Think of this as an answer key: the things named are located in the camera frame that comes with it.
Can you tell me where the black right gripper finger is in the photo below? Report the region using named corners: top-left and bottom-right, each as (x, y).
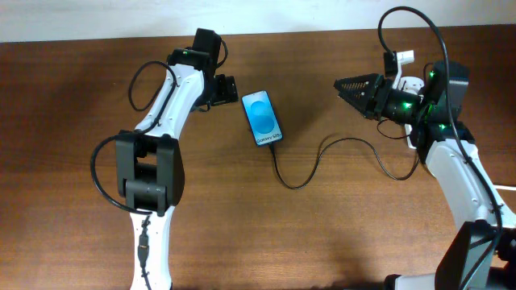
top-left (339, 92), bottom-right (375, 118)
top-left (334, 73), bottom-right (383, 96)

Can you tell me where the blue Galaxy smartphone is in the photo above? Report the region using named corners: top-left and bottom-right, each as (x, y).
top-left (241, 90), bottom-right (283, 147)

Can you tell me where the black USB charging cable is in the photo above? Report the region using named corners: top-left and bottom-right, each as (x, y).
top-left (268, 118), bottom-right (421, 191)

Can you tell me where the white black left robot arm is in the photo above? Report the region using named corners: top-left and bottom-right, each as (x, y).
top-left (115, 28), bottom-right (239, 289)

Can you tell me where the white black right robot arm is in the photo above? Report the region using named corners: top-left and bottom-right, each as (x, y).
top-left (334, 61), bottom-right (515, 289)

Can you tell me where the white power strip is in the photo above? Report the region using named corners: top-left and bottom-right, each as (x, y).
top-left (397, 77), bottom-right (424, 150)

